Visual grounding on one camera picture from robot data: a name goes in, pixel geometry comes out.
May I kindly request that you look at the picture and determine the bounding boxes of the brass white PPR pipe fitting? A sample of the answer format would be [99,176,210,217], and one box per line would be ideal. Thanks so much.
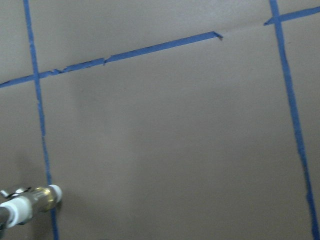
[0,184,63,231]

